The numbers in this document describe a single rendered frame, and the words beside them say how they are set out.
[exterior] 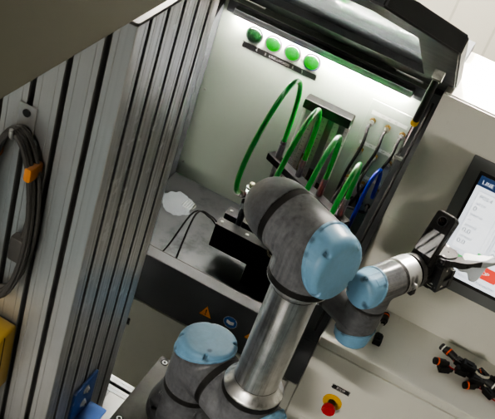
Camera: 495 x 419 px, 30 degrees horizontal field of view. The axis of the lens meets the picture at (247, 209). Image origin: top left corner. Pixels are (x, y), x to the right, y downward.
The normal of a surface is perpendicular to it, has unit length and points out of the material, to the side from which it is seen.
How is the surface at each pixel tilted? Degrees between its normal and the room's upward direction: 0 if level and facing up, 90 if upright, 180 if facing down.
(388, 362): 0
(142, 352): 90
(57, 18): 90
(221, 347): 8
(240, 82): 90
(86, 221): 90
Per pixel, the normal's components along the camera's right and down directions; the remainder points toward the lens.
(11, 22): 0.87, 0.46
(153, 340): -0.40, 0.47
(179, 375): -0.73, 0.25
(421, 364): 0.28, -0.76
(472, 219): -0.32, 0.27
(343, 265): 0.64, 0.50
